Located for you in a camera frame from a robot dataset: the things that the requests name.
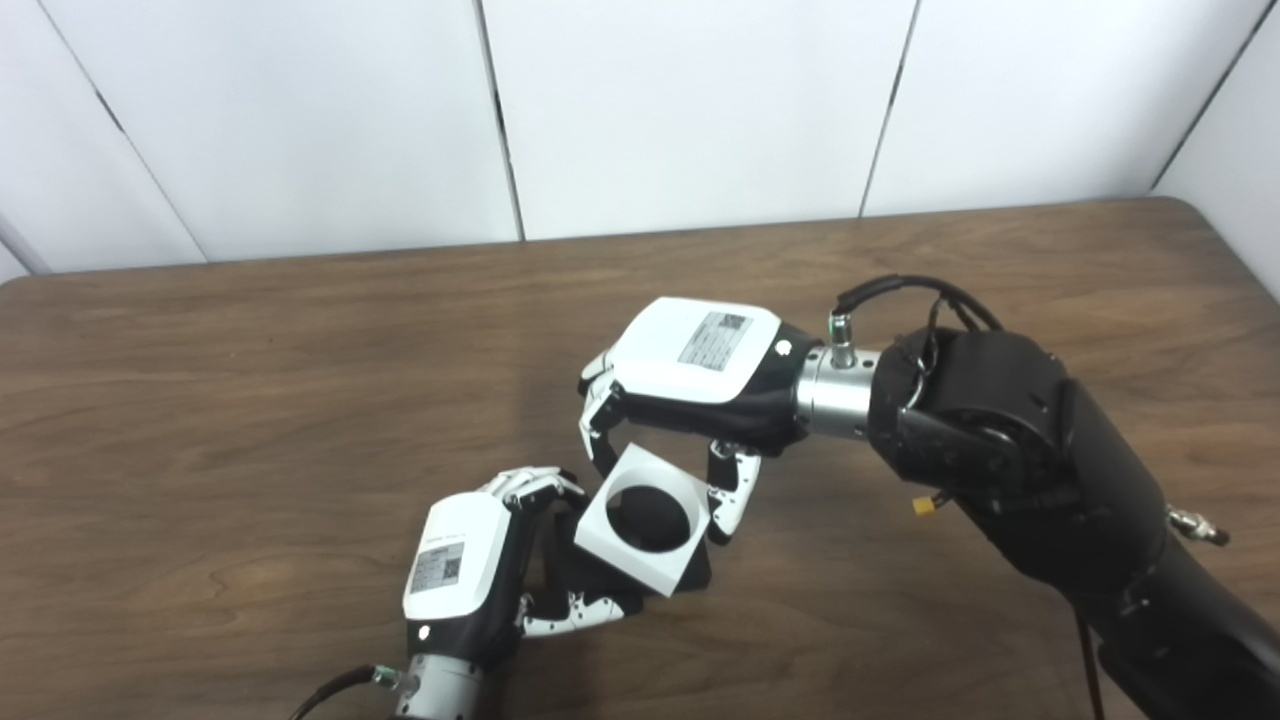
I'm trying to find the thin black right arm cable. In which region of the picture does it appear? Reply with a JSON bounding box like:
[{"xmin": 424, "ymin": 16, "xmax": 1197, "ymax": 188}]
[{"xmin": 1074, "ymin": 608, "xmax": 1107, "ymax": 720}]

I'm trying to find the black peg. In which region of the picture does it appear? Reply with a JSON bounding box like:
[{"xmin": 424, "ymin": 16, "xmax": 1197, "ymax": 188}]
[{"xmin": 540, "ymin": 482, "xmax": 714, "ymax": 603}]

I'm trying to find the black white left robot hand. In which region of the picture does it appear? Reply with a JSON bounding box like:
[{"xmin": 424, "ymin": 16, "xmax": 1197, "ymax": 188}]
[{"xmin": 402, "ymin": 467, "xmax": 647, "ymax": 667}]

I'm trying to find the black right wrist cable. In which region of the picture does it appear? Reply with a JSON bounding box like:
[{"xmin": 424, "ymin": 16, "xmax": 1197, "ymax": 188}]
[{"xmin": 830, "ymin": 274, "xmax": 1005, "ymax": 347}]

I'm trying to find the white square piece with hole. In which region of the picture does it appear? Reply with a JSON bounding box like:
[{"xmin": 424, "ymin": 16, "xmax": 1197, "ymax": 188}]
[{"xmin": 574, "ymin": 443, "xmax": 712, "ymax": 599}]

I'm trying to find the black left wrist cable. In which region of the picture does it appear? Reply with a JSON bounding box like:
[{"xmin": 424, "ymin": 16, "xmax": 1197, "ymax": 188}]
[{"xmin": 289, "ymin": 664, "xmax": 419, "ymax": 720}]

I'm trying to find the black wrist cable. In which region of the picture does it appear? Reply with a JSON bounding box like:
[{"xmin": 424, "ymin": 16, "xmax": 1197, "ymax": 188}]
[
  {"xmin": 830, "ymin": 274, "xmax": 1005, "ymax": 347},
  {"xmin": 289, "ymin": 664, "xmax": 419, "ymax": 720}
]

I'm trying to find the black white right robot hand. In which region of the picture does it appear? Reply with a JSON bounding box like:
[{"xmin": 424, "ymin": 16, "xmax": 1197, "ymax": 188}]
[{"xmin": 578, "ymin": 296, "xmax": 823, "ymax": 547}]

